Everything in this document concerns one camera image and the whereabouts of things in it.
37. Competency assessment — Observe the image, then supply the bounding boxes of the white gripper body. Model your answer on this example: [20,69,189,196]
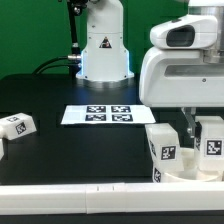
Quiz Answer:
[139,15,224,107]

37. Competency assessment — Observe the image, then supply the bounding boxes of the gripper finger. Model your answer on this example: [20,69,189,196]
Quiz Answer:
[181,107,196,138]

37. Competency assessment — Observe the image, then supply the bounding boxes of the white round stool seat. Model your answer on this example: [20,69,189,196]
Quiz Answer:
[152,148,223,183]

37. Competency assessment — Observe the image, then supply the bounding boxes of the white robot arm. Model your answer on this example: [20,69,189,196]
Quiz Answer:
[77,0,224,109]

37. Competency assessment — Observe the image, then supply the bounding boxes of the white marker sheet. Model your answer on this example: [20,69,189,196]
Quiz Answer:
[61,105,155,125]

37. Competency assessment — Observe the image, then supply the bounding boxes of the black camera pole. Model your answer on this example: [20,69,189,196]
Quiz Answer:
[67,0,88,79]

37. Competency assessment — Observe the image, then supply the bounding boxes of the black cables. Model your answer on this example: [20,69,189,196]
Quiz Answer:
[32,55,82,75]

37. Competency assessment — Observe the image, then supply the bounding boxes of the white front rail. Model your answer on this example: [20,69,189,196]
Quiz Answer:
[0,182,224,215]

